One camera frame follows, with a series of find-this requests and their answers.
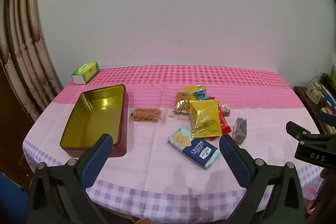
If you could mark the clear packet of orange snacks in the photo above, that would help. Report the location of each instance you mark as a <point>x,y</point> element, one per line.
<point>146,114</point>

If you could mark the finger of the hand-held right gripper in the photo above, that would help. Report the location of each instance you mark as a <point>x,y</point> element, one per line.
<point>326,117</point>
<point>295,129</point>

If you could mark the pink patterned snack box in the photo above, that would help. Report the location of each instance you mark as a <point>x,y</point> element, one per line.
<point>225,108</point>

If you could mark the blue cracker packet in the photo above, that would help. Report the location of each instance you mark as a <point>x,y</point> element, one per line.
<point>195,149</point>

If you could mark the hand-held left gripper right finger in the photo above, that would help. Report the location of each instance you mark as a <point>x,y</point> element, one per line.
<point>235,163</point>

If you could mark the floral fabric bag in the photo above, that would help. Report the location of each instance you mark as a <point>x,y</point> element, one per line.
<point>315,92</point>

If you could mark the brown wooden door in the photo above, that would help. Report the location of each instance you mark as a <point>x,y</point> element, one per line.
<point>11,119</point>

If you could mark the green tissue box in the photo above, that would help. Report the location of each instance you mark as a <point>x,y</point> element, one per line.
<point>85,72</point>

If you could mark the red snack packet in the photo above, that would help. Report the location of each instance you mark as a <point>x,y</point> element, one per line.
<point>224,124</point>

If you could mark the large yellow snack packet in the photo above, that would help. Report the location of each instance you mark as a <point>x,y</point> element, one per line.
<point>206,119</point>

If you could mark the yellow packet with silver patches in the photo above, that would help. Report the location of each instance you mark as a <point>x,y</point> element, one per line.
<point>189,89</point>

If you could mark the pink checked tablecloth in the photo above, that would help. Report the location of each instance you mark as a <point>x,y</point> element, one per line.
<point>157,171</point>

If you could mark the clear packet of peanut brittle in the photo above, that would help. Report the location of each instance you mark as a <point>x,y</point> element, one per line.
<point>182,104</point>

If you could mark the grey snack packet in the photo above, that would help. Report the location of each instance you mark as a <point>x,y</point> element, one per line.
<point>240,130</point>

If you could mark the blue foam floor mat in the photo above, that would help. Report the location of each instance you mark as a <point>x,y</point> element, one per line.
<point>10,200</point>

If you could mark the small blue snack packet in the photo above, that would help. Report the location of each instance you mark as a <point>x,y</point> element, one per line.
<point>200,94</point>

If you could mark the red tin box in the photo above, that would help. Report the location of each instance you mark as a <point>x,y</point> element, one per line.
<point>94,116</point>

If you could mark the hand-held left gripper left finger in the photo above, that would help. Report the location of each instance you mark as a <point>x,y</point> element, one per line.
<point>95,161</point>

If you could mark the dark wooden side cabinet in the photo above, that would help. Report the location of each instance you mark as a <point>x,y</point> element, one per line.
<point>308,106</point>

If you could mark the beige patterned curtain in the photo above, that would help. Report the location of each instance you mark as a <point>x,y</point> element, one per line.
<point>23,43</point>

